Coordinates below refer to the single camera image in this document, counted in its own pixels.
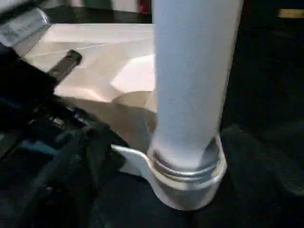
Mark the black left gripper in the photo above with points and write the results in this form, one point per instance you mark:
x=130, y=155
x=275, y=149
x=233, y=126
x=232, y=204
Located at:
x=23, y=83

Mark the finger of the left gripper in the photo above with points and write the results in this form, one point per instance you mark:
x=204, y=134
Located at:
x=104, y=142

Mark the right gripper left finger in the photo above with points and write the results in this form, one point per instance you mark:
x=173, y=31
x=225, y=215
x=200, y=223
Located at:
x=47, y=190

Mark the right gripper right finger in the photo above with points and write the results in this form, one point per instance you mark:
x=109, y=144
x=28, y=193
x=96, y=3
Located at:
x=261, y=178

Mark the white plastic table top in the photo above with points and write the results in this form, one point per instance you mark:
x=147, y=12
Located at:
x=99, y=59

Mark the white plastic table leg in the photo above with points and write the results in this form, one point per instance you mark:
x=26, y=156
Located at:
x=190, y=71

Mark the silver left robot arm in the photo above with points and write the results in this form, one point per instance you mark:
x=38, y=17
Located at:
x=19, y=26

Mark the black mat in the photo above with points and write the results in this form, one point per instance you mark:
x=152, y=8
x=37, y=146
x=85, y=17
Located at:
x=261, y=95

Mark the small beige label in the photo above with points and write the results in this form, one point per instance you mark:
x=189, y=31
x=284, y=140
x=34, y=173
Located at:
x=291, y=13

